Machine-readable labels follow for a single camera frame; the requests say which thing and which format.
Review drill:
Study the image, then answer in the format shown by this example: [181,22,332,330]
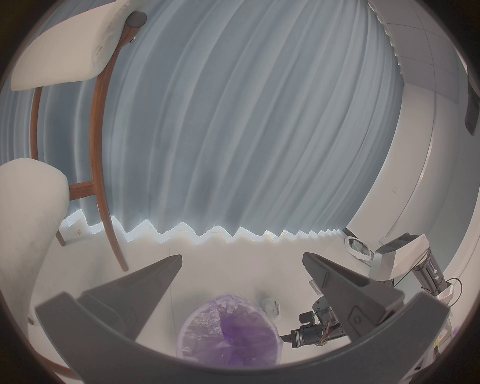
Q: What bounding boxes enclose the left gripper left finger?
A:
[78,254,184,340]

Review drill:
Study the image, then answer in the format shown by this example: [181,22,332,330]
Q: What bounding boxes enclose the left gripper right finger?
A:
[302,252,406,344]

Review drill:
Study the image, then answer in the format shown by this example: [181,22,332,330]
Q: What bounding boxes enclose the purple plastic bag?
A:
[176,294,284,367]

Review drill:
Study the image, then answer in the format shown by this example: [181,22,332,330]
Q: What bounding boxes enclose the crumpled white plastic wrapper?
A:
[260,297,282,319]

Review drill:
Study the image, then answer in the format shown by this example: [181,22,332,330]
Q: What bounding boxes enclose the white rimmed green basin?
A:
[344,236,376,262]

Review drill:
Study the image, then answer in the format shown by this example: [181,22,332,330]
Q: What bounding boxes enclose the wooden chair with white cushions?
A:
[0,0,149,379]

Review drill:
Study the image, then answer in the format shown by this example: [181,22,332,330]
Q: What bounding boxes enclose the blue-green curtain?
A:
[0,0,406,245]

